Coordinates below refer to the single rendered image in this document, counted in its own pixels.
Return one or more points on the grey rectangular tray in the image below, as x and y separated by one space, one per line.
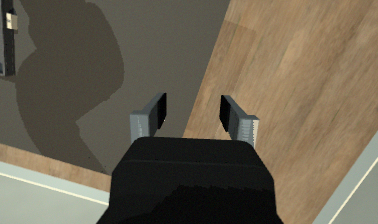
7 56

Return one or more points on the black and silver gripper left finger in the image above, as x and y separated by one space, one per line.
145 122

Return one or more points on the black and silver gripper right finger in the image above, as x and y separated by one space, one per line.
236 122

